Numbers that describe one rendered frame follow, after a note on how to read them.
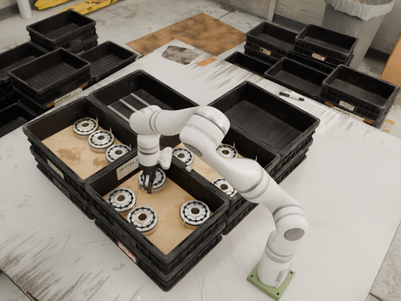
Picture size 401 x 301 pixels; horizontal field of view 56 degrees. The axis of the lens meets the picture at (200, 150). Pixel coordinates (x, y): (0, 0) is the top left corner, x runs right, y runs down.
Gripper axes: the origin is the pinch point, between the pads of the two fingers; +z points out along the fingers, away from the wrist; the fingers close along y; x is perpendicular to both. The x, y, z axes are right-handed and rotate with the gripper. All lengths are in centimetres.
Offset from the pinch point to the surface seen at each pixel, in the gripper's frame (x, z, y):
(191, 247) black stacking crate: 17.1, 0.8, 23.2
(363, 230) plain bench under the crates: 83, 15, 0
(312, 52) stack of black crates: 89, 32, -163
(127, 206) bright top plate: -6.1, -0.6, 10.8
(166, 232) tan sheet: 8.2, 2.2, 17.5
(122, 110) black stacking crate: -20.3, 2.2, -42.7
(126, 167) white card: -9.3, -4.6, -3.2
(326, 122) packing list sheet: 79, 15, -64
